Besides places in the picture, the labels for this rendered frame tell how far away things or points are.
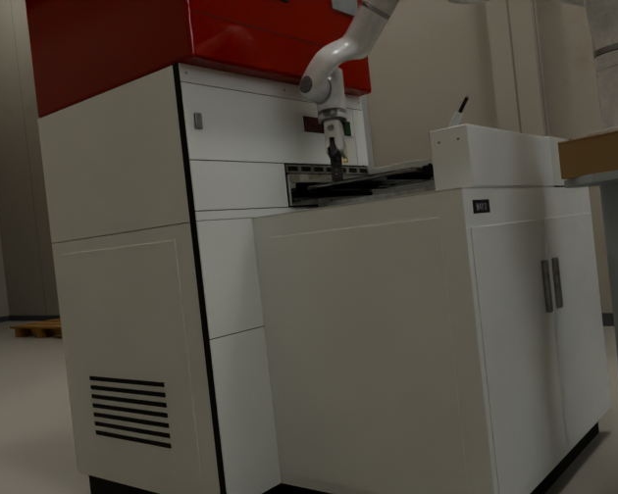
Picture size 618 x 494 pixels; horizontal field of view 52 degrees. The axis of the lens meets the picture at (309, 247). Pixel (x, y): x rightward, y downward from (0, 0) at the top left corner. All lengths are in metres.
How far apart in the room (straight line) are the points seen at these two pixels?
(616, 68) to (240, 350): 1.14
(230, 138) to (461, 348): 0.82
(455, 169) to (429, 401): 0.53
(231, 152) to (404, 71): 3.44
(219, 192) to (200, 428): 0.62
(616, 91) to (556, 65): 2.90
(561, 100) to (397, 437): 3.25
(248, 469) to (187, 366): 0.32
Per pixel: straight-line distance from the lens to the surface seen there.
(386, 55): 5.19
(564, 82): 4.51
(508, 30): 4.61
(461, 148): 1.48
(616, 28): 1.68
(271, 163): 1.86
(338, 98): 1.89
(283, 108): 1.94
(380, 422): 1.61
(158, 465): 1.92
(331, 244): 1.59
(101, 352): 2.03
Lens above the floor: 0.74
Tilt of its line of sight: 1 degrees down
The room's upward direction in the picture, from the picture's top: 6 degrees counter-clockwise
